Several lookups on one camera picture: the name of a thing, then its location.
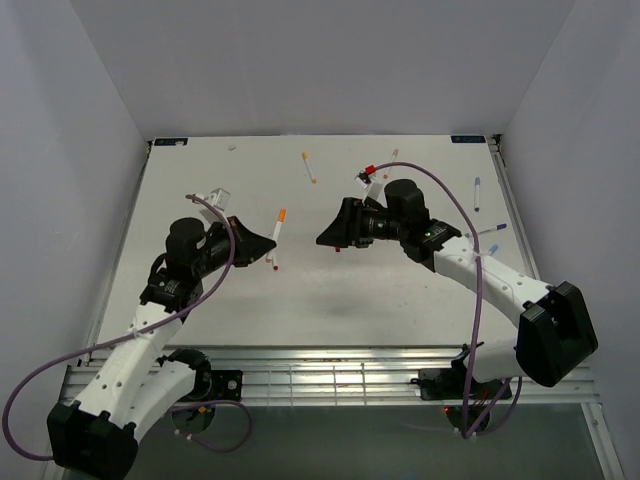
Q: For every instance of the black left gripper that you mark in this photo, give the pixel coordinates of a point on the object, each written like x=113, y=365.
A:
x=250, y=245

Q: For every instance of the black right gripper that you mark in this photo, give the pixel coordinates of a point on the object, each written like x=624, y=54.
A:
x=347, y=229

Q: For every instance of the orange capped white marker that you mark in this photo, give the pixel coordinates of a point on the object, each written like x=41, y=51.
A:
x=276, y=233

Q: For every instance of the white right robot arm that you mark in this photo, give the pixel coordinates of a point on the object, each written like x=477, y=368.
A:
x=554, y=329

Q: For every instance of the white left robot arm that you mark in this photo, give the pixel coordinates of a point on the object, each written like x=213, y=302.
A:
x=99, y=432

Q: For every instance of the thin purple tipped pen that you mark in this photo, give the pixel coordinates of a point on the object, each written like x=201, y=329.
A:
x=494, y=228

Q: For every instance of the peach capped white marker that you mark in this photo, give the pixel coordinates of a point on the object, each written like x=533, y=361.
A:
x=391, y=162

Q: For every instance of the yellow capped white marker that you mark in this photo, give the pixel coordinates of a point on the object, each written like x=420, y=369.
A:
x=306, y=161

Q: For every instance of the left blue table sticker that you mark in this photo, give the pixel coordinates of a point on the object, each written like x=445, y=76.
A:
x=170, y=142

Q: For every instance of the blue table sticker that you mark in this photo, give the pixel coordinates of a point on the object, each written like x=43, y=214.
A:
x=467, y=139
x=170, y=142

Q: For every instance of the purple capped white marker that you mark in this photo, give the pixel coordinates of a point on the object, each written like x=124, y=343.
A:
x=477, y=195

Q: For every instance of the right blue table sticker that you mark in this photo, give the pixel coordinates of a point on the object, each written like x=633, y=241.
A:
x=467, y=139

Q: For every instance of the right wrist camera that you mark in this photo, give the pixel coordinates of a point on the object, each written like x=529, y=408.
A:
x=367, y=180

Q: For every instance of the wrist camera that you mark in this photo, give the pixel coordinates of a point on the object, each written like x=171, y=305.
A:
x=217, y=198
x=367, y=180

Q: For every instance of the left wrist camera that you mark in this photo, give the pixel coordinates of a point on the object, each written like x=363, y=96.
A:
x=217, y=198

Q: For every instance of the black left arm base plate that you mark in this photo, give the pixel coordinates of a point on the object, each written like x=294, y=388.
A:
x=218, y=385

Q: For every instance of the aluminium front rail frame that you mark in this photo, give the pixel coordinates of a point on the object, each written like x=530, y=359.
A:
x=301, y=377

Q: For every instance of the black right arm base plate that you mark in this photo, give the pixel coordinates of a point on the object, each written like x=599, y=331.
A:
x=449, y=383

